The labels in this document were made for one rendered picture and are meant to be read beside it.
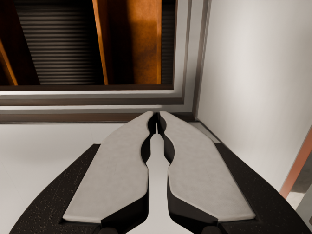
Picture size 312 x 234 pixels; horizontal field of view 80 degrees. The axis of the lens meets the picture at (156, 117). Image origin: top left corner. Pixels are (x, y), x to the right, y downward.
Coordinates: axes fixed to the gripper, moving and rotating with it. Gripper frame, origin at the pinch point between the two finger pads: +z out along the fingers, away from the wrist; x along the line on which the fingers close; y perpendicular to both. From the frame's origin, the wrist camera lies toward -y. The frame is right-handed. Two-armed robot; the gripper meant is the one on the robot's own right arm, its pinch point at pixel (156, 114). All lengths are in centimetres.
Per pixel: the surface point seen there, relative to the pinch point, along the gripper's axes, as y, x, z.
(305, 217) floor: 155, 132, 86
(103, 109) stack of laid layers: 0.8, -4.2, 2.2
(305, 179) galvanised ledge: 28.0, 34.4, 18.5
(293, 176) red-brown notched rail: 10.5, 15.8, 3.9
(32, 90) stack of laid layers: -0.3, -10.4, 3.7
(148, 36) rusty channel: -2.6, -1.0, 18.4
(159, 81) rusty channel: 2.6, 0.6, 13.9
